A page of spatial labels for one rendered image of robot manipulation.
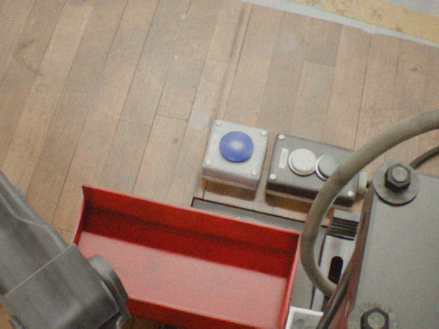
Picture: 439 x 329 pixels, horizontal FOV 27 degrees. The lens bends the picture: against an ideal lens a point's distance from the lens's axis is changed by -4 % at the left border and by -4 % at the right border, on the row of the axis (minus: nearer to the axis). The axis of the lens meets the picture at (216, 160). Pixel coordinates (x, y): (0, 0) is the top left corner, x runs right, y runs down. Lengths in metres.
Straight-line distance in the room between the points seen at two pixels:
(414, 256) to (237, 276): 0.65
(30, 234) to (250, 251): 0.44
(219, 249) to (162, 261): 0.07
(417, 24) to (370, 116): 1.29
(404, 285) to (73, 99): 0.80
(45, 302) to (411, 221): 0.32
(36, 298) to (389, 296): 0.33
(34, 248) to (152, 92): 0.53
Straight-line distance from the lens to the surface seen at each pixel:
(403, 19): 2.44
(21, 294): 0.66
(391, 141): 0.45
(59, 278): 0.66
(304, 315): 0.78
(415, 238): 0.41
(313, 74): 1.18
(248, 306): 1.03
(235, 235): 1.04
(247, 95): 1.15
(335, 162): 1.08
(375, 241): 0.40
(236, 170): 1.07
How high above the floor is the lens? 1.87
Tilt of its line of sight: 62 degrees down
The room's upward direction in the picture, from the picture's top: 6 degrees clockwise
